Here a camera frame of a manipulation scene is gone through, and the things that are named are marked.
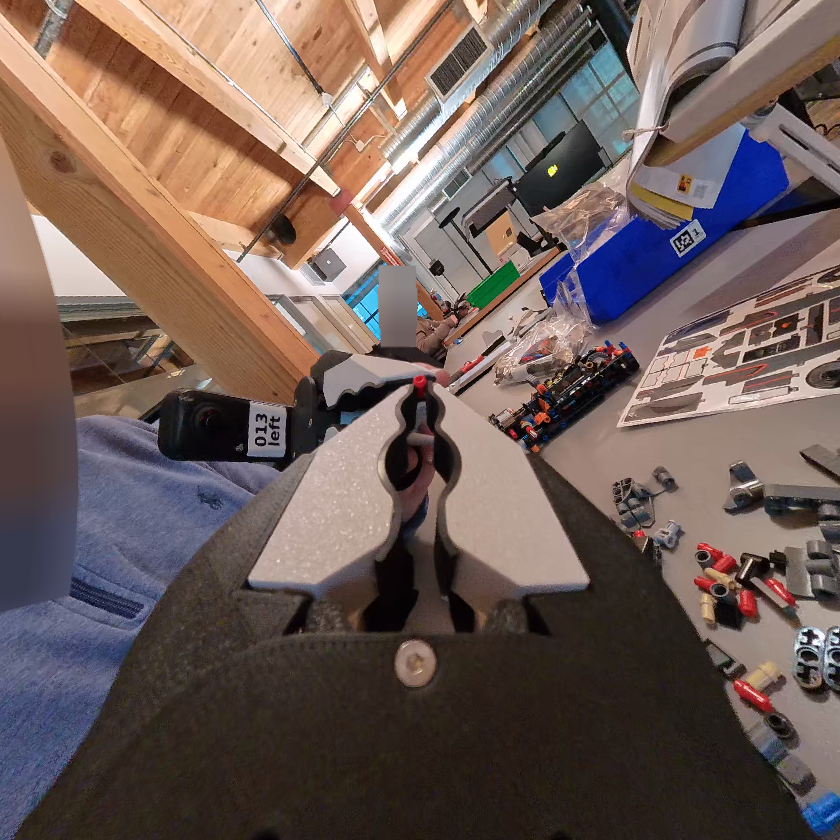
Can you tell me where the blue plastic bin with tag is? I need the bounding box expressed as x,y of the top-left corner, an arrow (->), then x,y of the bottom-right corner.
538,125 -> 791,327

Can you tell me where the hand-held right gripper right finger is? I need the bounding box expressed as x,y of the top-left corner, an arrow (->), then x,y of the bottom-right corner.
432,385 -> 592,632

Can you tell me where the green bin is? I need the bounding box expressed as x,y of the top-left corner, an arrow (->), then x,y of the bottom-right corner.
467,261 -> 519,309

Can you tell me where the grey wall box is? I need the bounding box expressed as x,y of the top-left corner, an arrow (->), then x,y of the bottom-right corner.
308,248 -> 349,284

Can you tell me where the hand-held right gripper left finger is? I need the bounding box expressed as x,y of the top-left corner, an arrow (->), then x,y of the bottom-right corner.
247,385 -> 432,632

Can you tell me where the instruction booklet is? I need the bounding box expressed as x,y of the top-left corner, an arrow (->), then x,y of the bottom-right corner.
623,0 -> 840,231

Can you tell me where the pile of lego pieces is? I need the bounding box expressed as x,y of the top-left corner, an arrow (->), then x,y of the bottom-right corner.
613,443 -> 840,821

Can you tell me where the person's left hand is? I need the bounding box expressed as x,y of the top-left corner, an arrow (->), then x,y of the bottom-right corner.
395,451 -> 435,521

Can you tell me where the partly built lego model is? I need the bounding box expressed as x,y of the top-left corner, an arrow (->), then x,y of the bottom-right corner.
489,341 -> 641,455

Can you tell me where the sticker sheet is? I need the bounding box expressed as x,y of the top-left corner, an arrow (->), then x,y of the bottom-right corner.
617,264 -> 840,429

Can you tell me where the ceiling vent grille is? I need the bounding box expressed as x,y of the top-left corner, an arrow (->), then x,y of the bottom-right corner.
427,25 -> 494,101

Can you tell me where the person's blue clothing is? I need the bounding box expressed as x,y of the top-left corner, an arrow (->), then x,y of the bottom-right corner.
0,413 -> 290,840

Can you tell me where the studio light panel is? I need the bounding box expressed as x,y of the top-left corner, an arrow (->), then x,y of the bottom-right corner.
462,178 -> 521,238

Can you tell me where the silver ventilation duct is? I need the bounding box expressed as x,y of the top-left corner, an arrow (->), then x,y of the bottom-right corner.
381,0 -> 598,234

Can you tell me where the cardboard box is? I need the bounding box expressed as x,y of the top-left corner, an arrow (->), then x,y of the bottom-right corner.
489,213 -> 521,258

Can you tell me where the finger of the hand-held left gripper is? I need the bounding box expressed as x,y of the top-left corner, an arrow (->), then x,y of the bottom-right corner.
322,354 -> 439,409

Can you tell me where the black TV screen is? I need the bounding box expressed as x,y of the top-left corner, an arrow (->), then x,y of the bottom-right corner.
515,120 -> 610,212

